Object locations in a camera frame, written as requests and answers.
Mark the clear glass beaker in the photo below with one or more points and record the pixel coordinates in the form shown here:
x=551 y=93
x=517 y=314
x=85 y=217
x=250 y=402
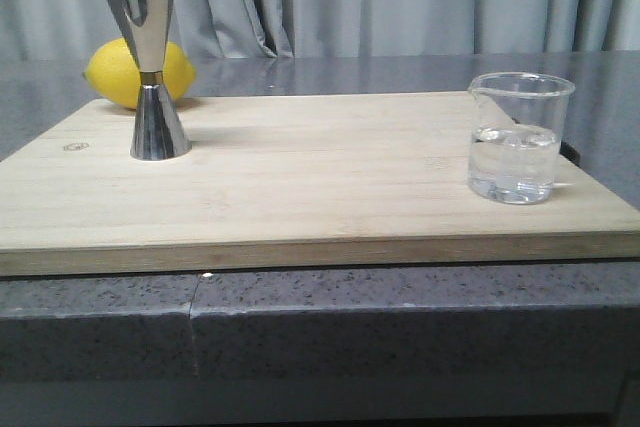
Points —
x=516 y=135

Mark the light wooden cutting board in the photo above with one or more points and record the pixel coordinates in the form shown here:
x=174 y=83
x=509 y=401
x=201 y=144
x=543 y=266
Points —
x=286 y=182

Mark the grey curtain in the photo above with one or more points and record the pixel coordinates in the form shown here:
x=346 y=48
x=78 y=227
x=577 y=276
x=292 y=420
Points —
x=74 y=29

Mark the yellow lemon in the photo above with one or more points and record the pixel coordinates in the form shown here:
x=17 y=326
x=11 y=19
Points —
x=113 y=74

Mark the steel double jigger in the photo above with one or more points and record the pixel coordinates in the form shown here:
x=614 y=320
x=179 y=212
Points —
x=158 y=133

